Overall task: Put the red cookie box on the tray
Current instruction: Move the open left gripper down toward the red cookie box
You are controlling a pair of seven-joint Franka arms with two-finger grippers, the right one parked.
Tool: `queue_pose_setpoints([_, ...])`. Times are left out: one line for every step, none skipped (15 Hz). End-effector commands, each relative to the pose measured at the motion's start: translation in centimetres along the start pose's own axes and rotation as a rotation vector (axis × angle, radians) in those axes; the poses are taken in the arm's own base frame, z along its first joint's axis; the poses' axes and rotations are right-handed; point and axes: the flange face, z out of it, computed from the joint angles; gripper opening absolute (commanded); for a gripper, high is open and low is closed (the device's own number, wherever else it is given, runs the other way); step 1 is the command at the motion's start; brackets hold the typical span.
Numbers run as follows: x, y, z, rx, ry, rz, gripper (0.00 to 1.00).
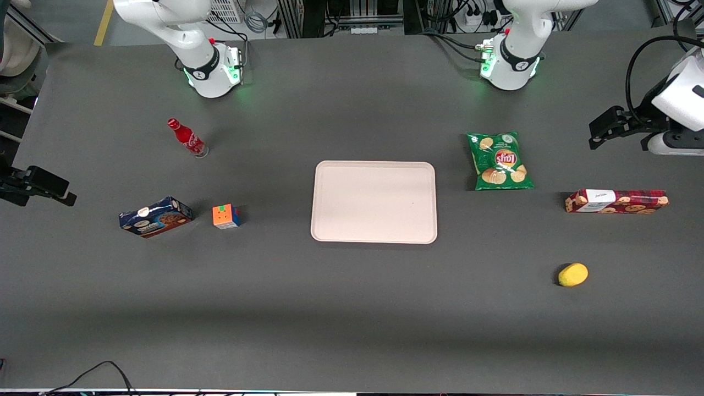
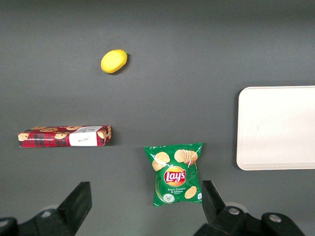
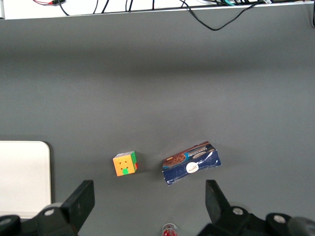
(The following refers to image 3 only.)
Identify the blue cookie box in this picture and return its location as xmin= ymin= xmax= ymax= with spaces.
xmin=162 ymin=141 xmax=221 ymax=187

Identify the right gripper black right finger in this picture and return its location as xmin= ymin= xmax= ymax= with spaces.
xmin=196 ymin=180 xmax=268 ymax=236

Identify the cream plastic tray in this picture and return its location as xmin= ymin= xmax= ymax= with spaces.
xmin=0 ymin=141 xmax=52 ymax=219

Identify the thin red wire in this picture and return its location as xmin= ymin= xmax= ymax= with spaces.
xmin=32 ymin=0 xmax=67 ymax=6

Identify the long looping black cable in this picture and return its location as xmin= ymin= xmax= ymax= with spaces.
xmin=181 ymin=0 xmax=268 ymax=31

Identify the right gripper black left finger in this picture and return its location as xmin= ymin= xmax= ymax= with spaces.
xmin=36 ymin=180 xmax=95 ymax=236

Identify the multicoloured puzzle cube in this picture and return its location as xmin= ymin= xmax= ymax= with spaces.
xmin=112 ymin=150 xmax=138 ymax=177

